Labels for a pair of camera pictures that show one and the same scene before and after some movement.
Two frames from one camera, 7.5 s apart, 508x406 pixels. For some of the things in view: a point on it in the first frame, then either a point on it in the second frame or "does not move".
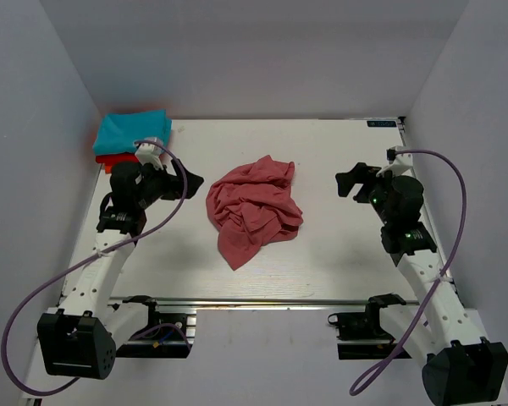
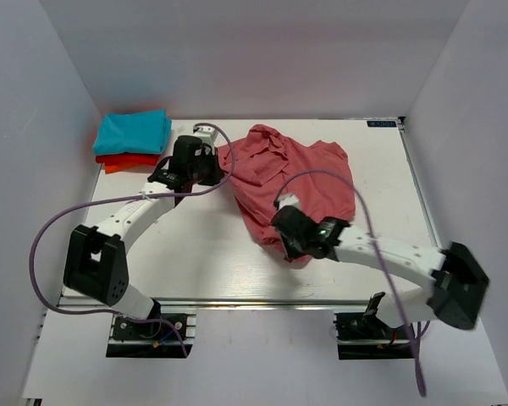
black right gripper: x=361 y=173 → x=292 y=251
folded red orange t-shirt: x=108 y=160 does not move
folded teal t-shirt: x=118 y=132 does not move
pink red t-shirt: x=253 y=206 → x=267 y=161
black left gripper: x=173 y=183 → x=217 y=172
